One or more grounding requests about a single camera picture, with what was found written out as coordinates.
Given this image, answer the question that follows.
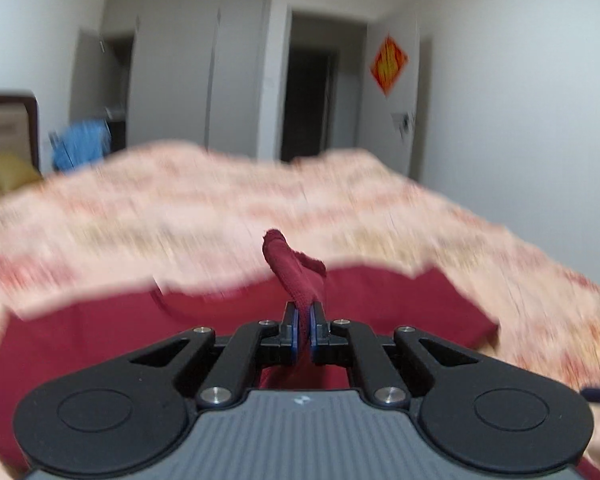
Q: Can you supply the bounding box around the blue cloth pile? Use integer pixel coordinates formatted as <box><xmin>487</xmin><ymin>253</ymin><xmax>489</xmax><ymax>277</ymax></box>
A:
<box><xmin>50</xmin><ymin>119</ymin><xmax>111</xmax><ymax>172</ymax></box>

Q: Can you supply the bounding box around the mustard yellow pillow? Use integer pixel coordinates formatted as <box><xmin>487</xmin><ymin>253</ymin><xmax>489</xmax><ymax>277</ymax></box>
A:
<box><xmin>0</xmin><ymin>152</ymin><xmax>43</xmax><ymax>193</ymax></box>

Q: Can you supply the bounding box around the black door handle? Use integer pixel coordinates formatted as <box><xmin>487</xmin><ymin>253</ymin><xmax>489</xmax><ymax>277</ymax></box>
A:
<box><xmin>391</xmin><ymin>113</ymin><xmax>414</xmax><ymax>142</ymax></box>

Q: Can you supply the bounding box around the red fu door poster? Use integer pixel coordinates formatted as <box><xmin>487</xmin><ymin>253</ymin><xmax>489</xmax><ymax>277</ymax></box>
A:
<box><xmin>370</xmin><ymin>35</ymin><xmax>410</xmax><ymax>96</ymax></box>

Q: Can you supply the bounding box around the floral peach bed quilt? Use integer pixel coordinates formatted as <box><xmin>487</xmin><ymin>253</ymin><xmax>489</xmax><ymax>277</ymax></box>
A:
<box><xmin>0</xmin><ymin>138</ymin><xmax>600</xmax><ymax>480</ymax></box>

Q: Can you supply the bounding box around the dark red garment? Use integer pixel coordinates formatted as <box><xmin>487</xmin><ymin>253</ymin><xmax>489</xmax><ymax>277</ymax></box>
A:
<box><xmin>0</xmin><ymin>227</ymin><xmax>600</xmax><ymax>480</ymax></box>

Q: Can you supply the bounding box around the grey built-in wardrobe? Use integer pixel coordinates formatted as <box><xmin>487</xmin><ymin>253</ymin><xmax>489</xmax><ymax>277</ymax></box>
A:
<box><xmin>69</xmin><ymin>0</ymin><xmax>271</xmax><ymax>157</ymax></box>

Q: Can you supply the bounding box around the white bedroom door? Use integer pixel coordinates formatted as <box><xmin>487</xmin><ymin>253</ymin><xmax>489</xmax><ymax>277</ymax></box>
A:
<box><xmin>358</xmin><ymin>11</ymin><xmax>420</xmax><ymax>176</ymax></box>

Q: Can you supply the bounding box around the brown padded headboard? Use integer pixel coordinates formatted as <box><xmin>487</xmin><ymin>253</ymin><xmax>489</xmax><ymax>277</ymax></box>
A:
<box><xmin>0</xmin><ymin>91</ymin><xmax>40</xmax><ymax>195</ymax></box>

